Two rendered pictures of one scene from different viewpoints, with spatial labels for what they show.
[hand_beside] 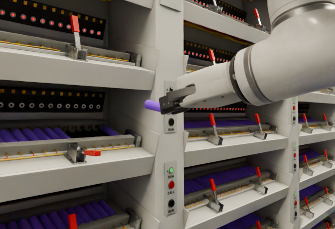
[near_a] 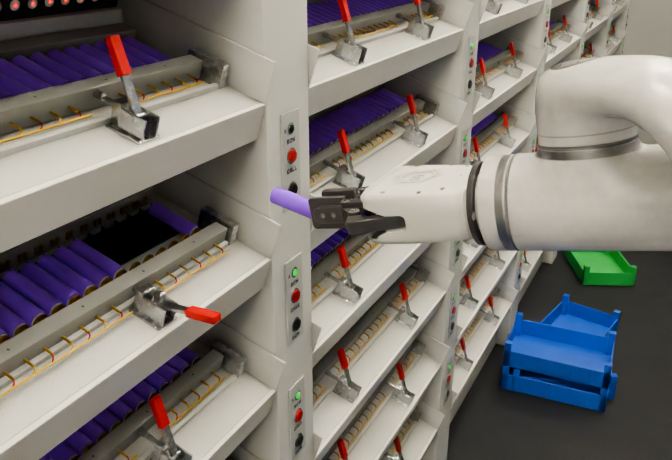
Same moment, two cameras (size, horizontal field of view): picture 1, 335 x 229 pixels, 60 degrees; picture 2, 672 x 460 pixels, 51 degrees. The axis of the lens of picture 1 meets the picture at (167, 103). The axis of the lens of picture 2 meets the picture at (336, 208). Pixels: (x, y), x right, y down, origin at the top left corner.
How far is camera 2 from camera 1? 35 cm
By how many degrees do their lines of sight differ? 30
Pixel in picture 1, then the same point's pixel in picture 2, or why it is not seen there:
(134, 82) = (232, 139)
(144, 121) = (241, 194)
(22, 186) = (98, 400)
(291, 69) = (569, 235)
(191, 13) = not seen: outside the picture
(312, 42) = (606, 210)
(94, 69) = (173, 150)
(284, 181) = not seen: hidden behind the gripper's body
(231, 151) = not seen: hidden behind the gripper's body
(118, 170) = (221, 307)
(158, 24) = (267, 0)
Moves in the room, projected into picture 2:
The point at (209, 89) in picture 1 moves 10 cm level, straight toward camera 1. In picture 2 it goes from (431, 232) to (472, 286)
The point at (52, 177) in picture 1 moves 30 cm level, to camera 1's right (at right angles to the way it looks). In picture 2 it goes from (136, 367) to (424, 316)
